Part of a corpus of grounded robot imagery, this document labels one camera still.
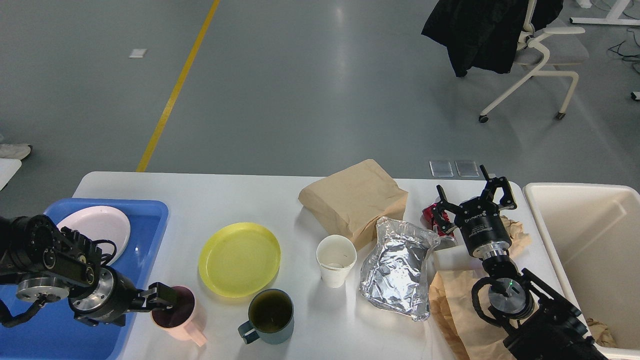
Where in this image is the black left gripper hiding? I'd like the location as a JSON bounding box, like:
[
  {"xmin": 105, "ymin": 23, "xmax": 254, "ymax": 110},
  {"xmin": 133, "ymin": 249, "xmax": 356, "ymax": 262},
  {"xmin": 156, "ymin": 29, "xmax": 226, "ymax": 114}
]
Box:
[{"xmin": 69, "ymin": 266, "xmax": 178, "ymax": 327}]

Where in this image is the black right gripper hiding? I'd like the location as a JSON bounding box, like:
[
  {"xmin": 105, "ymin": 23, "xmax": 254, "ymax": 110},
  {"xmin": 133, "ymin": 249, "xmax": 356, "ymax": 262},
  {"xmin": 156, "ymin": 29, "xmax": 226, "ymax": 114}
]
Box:
[{"xmin": 431, "ymin": 165, "xmax": 518, "ymax": 259}]

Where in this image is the pink mug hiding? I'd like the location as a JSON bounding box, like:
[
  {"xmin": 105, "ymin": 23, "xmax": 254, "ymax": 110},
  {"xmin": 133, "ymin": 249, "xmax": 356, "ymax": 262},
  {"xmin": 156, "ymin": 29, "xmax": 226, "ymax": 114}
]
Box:
[{"xmin": 151, "ymin": 285, "xmax": 208, "ymax": 347}]

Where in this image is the yellow plate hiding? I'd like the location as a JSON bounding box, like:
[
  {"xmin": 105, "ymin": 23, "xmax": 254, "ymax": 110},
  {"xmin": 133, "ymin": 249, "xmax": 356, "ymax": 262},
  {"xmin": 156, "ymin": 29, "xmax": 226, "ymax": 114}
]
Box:
[{"xmin": 198, "ymin": 222, "xmax": 281, "ymax": 298}]

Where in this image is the dark green mug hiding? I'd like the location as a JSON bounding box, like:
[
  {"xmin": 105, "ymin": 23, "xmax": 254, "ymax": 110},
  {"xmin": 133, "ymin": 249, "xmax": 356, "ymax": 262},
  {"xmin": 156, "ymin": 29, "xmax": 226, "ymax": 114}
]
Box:
[{"xmin": 237, "ymin": 288, "xmax": 295, "ymax": 345}]

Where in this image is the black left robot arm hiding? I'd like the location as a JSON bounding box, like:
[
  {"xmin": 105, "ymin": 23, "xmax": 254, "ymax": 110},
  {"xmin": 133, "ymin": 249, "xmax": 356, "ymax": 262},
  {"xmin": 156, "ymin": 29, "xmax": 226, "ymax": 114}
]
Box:
[{"xmin": 0, "ymin": 214, "xmax": 179, "ymax": 328}]

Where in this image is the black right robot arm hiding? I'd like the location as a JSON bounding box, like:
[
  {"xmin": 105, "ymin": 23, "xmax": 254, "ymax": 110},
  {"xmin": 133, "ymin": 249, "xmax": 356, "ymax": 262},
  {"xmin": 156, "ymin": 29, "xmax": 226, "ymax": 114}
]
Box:
[{"xmin": 431, "ymin": 165, "xmax": 605, "ymax": 360}]

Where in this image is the right floor outlet plate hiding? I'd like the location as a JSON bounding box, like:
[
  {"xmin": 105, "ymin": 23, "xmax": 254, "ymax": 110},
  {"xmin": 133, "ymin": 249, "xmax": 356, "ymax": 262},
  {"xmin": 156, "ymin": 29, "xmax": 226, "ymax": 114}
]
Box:
[{"xmin": 455, "ymin": 160, "xmax": 481, "ymax": 178}]

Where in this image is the floor outlet plate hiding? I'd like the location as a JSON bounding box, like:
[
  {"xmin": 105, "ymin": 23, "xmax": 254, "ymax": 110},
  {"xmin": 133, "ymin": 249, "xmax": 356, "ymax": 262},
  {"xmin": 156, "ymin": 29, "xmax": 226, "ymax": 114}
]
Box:
[
  {"xmin": 455, "ymin": 160, "xmax": 481, "ymax": 178},
  {"xmin": 429, "ymin": 160, "xmax": 455, "ymax": 178}
]

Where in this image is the crushed red can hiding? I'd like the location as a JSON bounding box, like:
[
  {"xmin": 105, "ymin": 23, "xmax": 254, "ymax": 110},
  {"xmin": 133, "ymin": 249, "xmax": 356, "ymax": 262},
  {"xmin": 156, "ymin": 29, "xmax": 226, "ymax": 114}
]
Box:
[{"xmin": 422, "ymin": 202, "xmax": 458, "ymax": 251}]

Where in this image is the white tissue block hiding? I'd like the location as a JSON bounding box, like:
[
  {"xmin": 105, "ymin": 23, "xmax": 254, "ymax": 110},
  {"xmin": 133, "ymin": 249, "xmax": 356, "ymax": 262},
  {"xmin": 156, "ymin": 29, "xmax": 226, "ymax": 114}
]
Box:
[{"xmin": 432, "ymin": 245, "xmax": 478, "ymax": 272}]

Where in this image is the crumpled brown paper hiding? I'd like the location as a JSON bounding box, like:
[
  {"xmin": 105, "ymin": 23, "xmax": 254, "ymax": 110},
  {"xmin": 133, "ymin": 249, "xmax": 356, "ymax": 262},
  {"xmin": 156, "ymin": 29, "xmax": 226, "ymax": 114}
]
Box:
[{"xmin": 500, "ymin": 215, "xmax": 532, "ymax": 259}]

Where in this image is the left floor outlet plate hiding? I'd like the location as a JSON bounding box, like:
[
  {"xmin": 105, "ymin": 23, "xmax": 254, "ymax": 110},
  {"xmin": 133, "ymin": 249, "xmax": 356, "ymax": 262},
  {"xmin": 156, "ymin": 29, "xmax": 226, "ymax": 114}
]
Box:
[{"xmin": 429, "ymin": 160, "xmax": 455, "ymax": 178}]

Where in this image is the pink plate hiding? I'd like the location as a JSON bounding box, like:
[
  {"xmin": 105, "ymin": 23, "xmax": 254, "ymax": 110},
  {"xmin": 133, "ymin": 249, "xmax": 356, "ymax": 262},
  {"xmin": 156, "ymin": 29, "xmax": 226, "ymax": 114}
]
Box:
[{"xmin": 57, "ymin": 205, "xmax": 131, "ymax": 265}]

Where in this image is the silver foil bag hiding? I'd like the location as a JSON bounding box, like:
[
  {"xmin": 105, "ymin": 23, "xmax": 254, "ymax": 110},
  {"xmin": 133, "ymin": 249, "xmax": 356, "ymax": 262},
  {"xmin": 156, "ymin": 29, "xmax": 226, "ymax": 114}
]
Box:
[{"xmin": 359, "ymin": 216, "xmax": 441, "ymax": 322}]

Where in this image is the blue plastic tray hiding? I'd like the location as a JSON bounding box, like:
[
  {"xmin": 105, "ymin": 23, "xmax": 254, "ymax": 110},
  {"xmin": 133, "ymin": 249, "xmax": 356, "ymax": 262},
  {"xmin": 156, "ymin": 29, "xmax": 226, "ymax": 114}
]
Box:
[{"xmin": 0, "ymin": 198, "xmax": 169, "ymax": 360}]

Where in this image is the white waste bin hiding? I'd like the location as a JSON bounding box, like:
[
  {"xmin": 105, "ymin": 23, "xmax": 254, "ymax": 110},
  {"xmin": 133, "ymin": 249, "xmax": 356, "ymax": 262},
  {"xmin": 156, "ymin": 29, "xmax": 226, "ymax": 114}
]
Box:
[{"xmin": 523, "ymin": 182, "xmax": 640, "ymax": 360}]

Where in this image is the flat brown paper bag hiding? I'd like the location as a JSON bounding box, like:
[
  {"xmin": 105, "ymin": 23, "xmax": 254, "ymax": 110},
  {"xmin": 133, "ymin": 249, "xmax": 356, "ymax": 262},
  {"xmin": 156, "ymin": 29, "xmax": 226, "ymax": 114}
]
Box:
[{"xmin": 429, "ymin": 269, "xmax": 514, "ymax": 360}]

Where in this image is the white paper cup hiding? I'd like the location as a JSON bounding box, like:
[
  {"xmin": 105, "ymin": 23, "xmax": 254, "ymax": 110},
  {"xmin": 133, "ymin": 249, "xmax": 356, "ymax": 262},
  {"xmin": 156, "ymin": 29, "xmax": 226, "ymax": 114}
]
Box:
[{"xmin": 315, "ymin": 234, "xmax": 357, "ymax": 289}]

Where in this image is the crumpled paper in bin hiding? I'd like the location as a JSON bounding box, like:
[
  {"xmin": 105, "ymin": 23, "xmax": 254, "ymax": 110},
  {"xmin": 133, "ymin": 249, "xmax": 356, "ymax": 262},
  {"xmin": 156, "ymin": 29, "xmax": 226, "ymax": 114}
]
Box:
[{"xmin": 586, "ymin": 317, "xmax": 618, "ymax": 348}]

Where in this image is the black jacket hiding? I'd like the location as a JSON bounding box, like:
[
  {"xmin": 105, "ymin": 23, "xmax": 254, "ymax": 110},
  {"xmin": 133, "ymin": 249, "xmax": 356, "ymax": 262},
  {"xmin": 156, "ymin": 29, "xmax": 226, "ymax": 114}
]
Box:
[{"xmin": 421, "ymin": 0, "xmax": 565, "ymax": 79}]

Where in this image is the white office chair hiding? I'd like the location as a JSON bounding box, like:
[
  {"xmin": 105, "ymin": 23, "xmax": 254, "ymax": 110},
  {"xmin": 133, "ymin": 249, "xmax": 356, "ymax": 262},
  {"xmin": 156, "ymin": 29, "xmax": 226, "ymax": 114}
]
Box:
[{"xmin": 478, "ymin": 0, "xmax": 589, "ymax": 124}]

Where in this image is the person in light clothes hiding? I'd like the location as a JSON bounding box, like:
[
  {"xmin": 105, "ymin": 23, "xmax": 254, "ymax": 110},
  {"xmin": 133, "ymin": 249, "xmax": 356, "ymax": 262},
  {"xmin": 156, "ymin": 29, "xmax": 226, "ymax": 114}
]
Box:
[{"xmin": 0, "ymin": 134, "xmax": 34, "ymax": 161}]

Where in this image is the white desk leg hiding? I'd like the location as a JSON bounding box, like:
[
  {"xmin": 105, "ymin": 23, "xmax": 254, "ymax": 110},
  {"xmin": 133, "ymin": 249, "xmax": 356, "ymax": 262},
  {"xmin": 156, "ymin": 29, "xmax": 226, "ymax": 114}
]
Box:
[{"xmin": 569, "ymin": 0, "xmax": 640, "ymax": 27}]

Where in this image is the black floor cable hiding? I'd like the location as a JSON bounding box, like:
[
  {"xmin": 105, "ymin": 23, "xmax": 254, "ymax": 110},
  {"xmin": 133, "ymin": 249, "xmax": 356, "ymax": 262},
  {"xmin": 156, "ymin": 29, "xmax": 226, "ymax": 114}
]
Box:
[{"xmin": 607, "ymin": 27, "xmax": 640, "ymax": 76}]

